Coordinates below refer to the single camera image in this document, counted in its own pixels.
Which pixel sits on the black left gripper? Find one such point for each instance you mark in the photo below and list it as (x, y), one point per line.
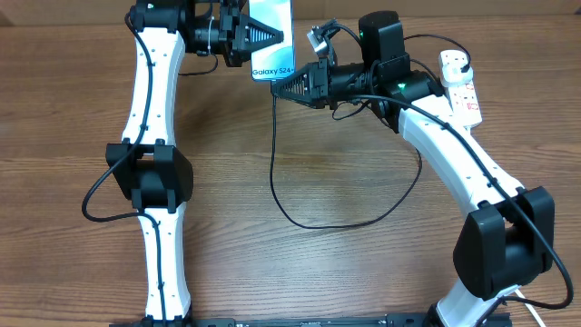
(239, 31)

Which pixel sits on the white charger plug adapter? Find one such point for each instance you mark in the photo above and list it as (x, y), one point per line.
(452, 75)

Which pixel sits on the blue screen smartphone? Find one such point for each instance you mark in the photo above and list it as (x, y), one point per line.
(276, 58)

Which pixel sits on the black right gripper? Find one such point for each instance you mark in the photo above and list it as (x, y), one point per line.
(320, 93)

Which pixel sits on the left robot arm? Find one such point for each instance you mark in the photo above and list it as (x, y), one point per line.
(152, 173)

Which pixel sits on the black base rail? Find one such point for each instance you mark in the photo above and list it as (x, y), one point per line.
(389, 320)

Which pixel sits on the white power strip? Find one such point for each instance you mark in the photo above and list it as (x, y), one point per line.
(463, 99)

